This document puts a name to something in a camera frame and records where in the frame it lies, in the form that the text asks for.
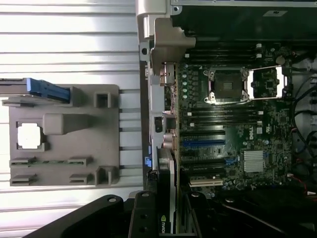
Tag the silver chipset heatsink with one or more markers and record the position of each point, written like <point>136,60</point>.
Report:
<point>253,160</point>

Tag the white expansion slot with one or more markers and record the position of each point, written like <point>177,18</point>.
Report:
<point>205,183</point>

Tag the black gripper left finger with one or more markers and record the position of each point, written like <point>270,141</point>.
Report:
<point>86,218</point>

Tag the green RAM stick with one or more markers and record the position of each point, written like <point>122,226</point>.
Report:
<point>49,162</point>

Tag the green motherboard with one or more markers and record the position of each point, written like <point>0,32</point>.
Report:
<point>272,124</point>

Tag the black expansion slot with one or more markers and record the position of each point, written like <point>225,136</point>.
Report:
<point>203,133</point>
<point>203,160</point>
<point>203,170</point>

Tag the blue expansion slot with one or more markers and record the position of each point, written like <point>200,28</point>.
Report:
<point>203,143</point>

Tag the black open PC case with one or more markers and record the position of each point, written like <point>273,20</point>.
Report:
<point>223,15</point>

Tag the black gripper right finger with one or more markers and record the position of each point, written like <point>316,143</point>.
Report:
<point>200,218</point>

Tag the grey parts rack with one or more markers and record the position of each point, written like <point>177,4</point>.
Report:
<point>74,148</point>

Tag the silver CPU chip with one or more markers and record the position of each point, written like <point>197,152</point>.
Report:
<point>29,136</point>

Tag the metal socket cover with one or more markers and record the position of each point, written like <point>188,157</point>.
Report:
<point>280,81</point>

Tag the hard disk in blue caddy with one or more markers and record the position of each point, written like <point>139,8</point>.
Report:
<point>49,89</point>

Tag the CPU socket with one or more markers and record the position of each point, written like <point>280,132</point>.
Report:
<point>226,85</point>

